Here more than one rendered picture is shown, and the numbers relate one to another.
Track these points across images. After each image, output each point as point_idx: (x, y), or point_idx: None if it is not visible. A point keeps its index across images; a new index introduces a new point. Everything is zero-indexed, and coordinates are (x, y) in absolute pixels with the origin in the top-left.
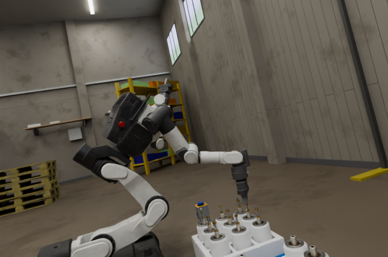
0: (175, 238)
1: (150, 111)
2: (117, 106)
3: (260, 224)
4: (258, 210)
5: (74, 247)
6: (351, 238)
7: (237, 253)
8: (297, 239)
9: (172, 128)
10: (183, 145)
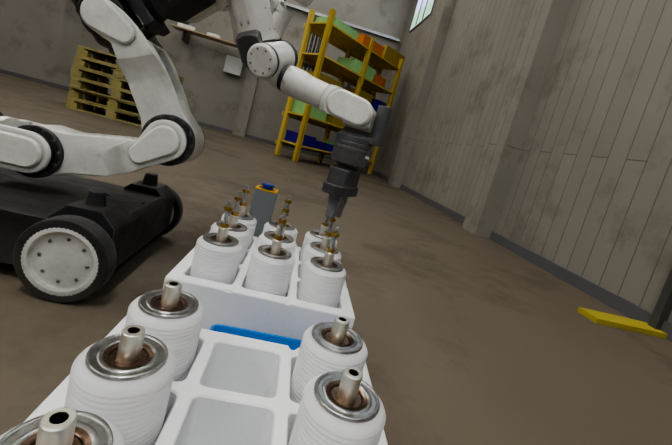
0: None
1: None
2: None
3: (323, 267)
4: (386, 268)
5: None
6: (509, 402)
7: (234, 290)
8: (355, 333)
9: None
10: (257, 25)
